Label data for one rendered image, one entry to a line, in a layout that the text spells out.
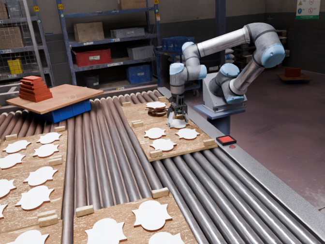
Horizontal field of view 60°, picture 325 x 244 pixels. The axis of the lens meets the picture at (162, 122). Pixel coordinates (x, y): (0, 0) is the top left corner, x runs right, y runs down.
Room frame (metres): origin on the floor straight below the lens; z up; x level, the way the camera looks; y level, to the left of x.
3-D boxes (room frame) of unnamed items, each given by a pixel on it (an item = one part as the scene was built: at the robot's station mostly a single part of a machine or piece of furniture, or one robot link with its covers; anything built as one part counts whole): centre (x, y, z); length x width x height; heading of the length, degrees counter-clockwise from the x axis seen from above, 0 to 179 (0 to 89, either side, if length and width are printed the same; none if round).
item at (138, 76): (6.06, 0.42, 0.32); 0.50 x 0.41 x 0.37; 106
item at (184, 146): (1.39, -0.04, 0.93); 0.41 x 0.35 x 0.02; 15
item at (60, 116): (1.96, 0.72, 0.97); 0.31 x 0.31 x 0.10; 49
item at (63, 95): (2.01, 0.77, 1.03); 0.50 x 0.50 x 0.02; 49
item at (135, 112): (1.79, 0.07, 0.93); 0.41 x 0.35 x 0.02; 14
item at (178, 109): (1.48, -0.10, 1.08); 0.09 x 0.08 x 0.12; 15
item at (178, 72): (1.48, -0.10, 1.24); 0.09 x 0.08 x 0.11; 99
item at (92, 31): (5.77, 1.28, 1.26); 0.49 x 0.38 x 0.34; 116
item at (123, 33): (5.96, 0.55, 1.16); 0.60 x 0.40 x 0.15; 112
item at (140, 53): (6.04, 0.34, 0.76); 0.50 x 0.36 x 0.24; 115
